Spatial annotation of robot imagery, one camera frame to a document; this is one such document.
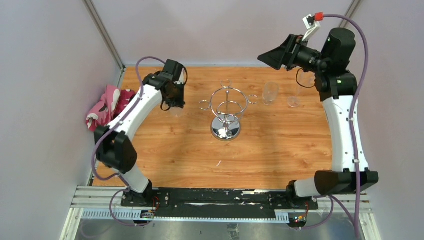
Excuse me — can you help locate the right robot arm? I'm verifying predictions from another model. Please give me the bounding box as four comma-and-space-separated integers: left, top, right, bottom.
258, 28, 379, 209

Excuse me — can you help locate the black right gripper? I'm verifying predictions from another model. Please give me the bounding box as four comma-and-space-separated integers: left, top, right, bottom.
258, 34, 329, 74

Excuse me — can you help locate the pink camouflage cloth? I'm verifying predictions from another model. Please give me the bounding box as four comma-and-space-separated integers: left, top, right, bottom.
85, 85, 136, 132

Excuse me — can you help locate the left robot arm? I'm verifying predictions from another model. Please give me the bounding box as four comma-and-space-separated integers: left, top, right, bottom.
91, 59, 188, 207

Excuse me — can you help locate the chrome wine glass rack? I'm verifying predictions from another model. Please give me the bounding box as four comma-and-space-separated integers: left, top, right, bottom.
198, 79, 259, 142

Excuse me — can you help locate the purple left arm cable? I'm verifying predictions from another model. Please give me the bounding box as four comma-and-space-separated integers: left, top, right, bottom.
91, 56, 167, 228

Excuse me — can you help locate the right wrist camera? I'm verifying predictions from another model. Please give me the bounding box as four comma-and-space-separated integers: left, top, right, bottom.
302, 12, 324, 42

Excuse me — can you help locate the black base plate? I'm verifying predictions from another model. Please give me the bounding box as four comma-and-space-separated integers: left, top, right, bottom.
120, 187, 319, 220

